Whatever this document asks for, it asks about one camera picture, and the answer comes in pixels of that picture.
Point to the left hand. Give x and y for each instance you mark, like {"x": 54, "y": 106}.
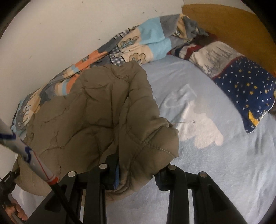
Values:
{"x": 15, "y": 207}

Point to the navy star pattern pillow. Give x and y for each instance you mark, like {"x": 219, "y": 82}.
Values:
{"x": 249, "y": 86}

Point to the olive green padded jacket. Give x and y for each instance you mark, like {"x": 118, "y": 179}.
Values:
{"x": 110, "y": 109}

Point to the light blue fleece bed blanket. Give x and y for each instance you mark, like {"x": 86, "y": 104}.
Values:
{"x": 212, "y": 136}

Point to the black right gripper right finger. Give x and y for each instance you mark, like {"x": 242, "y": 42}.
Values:
{"x": 173, "y": 179}

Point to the patchwork cartoon quilt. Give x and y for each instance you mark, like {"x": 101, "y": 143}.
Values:
{"x": 144, "y": 43}

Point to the wooden headboard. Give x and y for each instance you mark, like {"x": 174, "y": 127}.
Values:
{"x": 240, "y": 29}

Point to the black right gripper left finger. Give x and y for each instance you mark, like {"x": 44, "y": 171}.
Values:
{"x": 95, "y": 183}

